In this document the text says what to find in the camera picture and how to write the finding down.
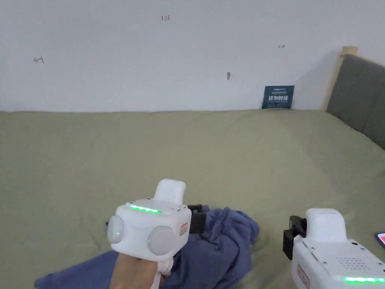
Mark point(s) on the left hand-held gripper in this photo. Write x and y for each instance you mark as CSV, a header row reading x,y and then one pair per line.
x,y
141,224

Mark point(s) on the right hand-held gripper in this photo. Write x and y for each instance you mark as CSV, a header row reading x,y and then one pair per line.
x,y
331,259

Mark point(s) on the dark blue shirt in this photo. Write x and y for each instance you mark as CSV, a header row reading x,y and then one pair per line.
x,y
222,250

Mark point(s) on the person's left hand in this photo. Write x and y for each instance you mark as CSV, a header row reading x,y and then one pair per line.
x,y
132,272

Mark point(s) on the black phone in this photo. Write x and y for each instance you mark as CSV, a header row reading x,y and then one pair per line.
x,y
381,239

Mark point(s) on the bed with pale green sheet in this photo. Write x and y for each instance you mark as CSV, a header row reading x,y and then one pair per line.
x,y
120,156

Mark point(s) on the grey padded headboard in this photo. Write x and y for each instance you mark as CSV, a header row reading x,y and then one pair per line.
x,y
361,96

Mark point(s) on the dark blue sign card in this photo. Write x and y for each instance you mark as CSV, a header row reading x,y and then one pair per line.
x,y
278,97

